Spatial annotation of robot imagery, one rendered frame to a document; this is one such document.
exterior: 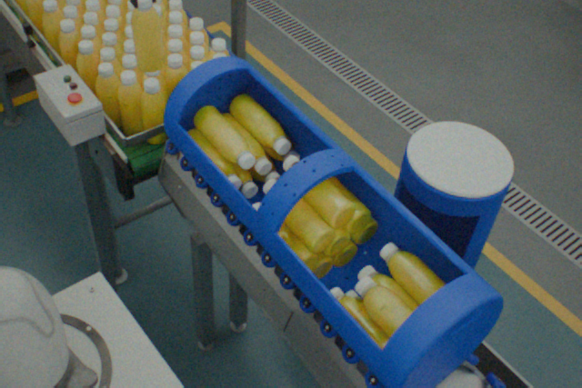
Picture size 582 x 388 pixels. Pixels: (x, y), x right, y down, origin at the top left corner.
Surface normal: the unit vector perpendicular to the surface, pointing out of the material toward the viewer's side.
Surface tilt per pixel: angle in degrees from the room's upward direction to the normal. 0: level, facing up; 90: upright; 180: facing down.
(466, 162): 0
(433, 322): 28
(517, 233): 0
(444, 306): 12
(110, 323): 2
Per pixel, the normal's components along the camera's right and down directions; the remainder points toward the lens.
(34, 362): 0.69, 0.49
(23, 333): 0.71, 0.23
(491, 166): 0.07, -0.70
